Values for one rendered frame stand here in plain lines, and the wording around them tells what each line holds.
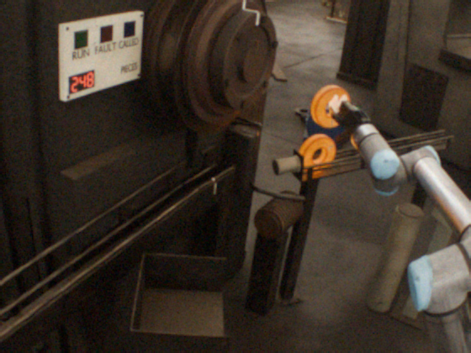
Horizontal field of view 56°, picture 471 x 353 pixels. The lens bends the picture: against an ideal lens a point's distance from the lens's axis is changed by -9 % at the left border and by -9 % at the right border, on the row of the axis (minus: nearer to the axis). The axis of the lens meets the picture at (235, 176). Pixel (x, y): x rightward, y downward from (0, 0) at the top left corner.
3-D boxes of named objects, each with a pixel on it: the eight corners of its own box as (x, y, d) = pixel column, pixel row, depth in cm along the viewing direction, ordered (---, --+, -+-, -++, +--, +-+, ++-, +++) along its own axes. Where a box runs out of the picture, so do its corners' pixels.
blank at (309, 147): (305, 178, 185) (310, 182, 183) (291, 150, 175) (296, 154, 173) (336, 154, 187) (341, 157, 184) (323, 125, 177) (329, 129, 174)
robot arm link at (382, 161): (378, 186, 147) (373, 169, 140) (359, 159, 155) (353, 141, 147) (403, 171, 146) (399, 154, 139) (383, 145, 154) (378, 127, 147)
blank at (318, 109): (311, 86, 163) (316, 90, 161) (346, 82, 169) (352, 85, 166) (308, 128, 171) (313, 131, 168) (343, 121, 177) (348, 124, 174)
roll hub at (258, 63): (203, 117, 128) (214, 13, 115) (256, 93, 149) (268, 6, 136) (221, 123, 125) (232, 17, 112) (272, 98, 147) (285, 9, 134)
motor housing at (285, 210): (237, 309, 201) (253, 204, 176) (262, 284, 218) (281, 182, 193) (263, 323, 196) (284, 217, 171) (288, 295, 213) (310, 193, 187)
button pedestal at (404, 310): (387, 320, 202) (431, 203, 173) (402, 292, 221) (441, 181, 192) (419, 334, 195) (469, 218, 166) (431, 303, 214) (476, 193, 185)
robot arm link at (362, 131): (374, 152, 155) (351, 154, 152) (367, 142, 158) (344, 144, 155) (384, 131, 149) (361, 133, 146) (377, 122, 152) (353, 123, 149)
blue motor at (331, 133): (300, 148, 356) (308, 104, 340) (306, 122, 405) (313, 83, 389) (341, 156, 351) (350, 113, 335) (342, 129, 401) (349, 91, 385)
